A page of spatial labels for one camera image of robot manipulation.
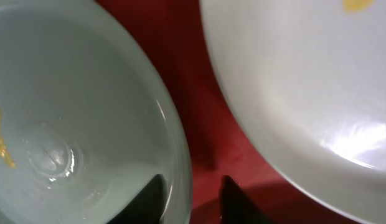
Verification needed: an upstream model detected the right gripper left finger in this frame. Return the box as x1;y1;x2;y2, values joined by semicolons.
108;174;166;224

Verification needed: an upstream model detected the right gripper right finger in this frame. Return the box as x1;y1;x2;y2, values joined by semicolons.
220;175;273;224

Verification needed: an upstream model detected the pale green plate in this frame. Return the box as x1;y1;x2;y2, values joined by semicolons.
0;1;192;223

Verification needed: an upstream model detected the red plastic tray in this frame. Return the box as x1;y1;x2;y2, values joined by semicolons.
98;0;348;223

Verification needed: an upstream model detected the white plate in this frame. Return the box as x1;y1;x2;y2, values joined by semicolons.
200;0;386;223

